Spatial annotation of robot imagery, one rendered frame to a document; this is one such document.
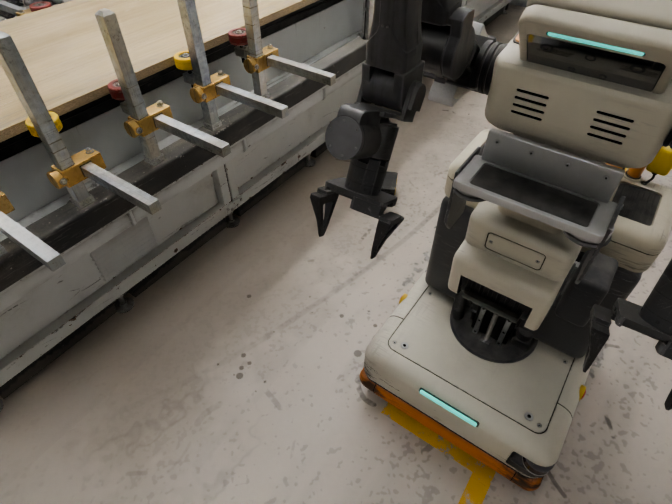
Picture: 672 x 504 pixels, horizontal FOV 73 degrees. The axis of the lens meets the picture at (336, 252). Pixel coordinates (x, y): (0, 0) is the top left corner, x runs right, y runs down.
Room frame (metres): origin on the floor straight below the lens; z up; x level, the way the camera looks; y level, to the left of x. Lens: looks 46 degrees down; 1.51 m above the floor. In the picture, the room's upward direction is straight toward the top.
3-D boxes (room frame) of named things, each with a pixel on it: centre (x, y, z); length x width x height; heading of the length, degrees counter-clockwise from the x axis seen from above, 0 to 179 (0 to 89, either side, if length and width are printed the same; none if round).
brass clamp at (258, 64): (1.62, 0.27, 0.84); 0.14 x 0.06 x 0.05; 145
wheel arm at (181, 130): (1.18, 0.48, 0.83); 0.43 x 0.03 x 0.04; 55
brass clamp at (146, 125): (1.21, 0.56, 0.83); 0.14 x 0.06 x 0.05; 145
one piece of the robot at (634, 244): (0.94, -0.57, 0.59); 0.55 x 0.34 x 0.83; 55
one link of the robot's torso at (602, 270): (0.69, -0.47, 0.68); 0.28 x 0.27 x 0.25; 55
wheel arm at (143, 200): (0.97, 0.62, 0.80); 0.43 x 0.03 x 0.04; 55
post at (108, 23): (1.19, 0.57, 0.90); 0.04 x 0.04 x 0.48; 55
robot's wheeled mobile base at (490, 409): (0.87, -0.52, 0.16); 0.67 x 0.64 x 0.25; 145
